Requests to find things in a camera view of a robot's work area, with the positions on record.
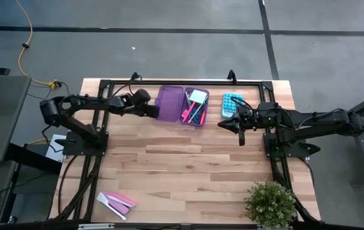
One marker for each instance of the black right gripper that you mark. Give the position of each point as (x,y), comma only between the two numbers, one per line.
(242,137)

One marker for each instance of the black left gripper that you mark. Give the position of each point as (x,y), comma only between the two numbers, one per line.
(140,102)

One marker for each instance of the purple plastic pencil case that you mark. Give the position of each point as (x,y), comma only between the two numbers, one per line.
(170,103)

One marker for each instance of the pink highlighter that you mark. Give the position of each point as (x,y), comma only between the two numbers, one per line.
(189,110)

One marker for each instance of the green pencil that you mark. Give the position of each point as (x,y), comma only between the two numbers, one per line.
(201,107)

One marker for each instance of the blue pen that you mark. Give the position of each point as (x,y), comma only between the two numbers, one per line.
(195,116)

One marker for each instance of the blue sticky notes pad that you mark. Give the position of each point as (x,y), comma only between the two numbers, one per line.
(198,96)

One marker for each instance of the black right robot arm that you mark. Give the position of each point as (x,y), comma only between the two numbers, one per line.
(322,119)

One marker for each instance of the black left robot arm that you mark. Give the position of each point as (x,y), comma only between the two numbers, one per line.
(89,103)

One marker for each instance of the small green potted plant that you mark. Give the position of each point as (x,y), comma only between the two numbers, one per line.
(271,204)

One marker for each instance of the white paper sheet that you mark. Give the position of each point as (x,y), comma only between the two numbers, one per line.
(53,153)

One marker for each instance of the silver aluminium bar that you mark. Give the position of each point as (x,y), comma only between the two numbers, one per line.
(95,226)

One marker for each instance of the grey desk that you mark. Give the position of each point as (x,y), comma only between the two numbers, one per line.
(2,127)

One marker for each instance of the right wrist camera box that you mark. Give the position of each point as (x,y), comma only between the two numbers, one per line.
(249,114)

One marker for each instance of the black frame clamp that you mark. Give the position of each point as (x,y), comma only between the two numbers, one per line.
(134,78)
(232,76)

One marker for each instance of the black aluminium table frame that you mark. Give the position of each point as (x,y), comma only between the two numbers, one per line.
(249,83)

